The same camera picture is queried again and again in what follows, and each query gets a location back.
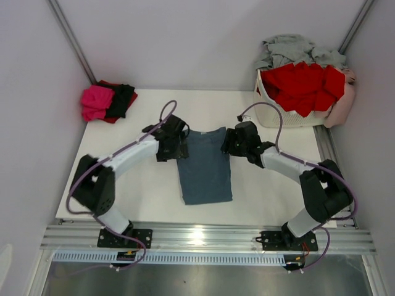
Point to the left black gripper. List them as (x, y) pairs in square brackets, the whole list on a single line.
[(180, 152)]

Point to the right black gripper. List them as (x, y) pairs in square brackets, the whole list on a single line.
[(228, 147)]

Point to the blue-grey t-shirt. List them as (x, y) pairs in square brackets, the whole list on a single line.
[(205, 175)]

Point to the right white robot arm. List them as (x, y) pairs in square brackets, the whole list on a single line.
[(323, 189)]

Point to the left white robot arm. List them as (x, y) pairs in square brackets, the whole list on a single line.
[(93, 184)]

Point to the white laundry basket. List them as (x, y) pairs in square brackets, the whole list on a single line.
[(268, 117)]

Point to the folded black t-shirt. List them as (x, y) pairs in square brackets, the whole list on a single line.
[(121, 99)]

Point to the red t-shirt in basket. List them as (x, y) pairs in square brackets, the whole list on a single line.
[(304, 88)]

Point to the folded pink t-shirt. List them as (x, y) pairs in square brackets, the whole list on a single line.
[(95, 101)]

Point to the light pink garment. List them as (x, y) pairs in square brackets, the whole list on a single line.
[(340, 111)]

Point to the grey t-shirt in basket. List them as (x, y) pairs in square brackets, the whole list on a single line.
[(281, 50)]

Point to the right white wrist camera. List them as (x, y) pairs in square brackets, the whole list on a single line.
[(246, 118)]

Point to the right side aluminium rail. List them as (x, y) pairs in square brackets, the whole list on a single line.
[(327, 150)]

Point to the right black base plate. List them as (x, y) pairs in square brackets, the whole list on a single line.
[(278, 241)]

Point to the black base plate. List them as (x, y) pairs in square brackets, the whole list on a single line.
[(278, 241), (111, 241)]

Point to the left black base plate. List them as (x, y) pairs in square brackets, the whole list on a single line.
[(111, 241)]

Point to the white slotted cable duct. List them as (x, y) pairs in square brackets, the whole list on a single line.
[(237, 259)]

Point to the aluminium mounting rail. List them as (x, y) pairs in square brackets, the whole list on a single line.
[(176, 237)]

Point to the left corner aluminium post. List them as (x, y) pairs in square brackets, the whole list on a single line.
[(70, 37)]

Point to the corner aluminium post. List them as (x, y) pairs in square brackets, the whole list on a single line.
[(70, 37), (361, 16)]

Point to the right corner aluminium post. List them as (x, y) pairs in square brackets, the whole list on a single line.
[(361, 16)]

